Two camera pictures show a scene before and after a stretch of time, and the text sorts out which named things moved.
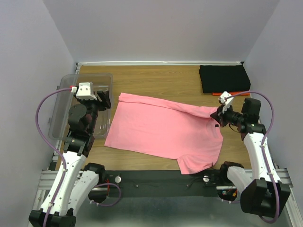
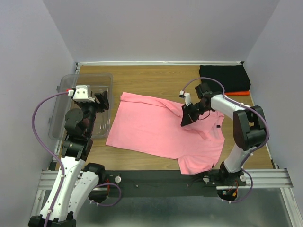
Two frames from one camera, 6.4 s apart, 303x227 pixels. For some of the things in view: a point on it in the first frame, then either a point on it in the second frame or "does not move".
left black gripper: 106,102 does not move
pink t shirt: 191,135 does not move
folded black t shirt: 215,78 does not move
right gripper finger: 221,122 to 187,120
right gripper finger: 217,115 to 186,109
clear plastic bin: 58,127 does not move
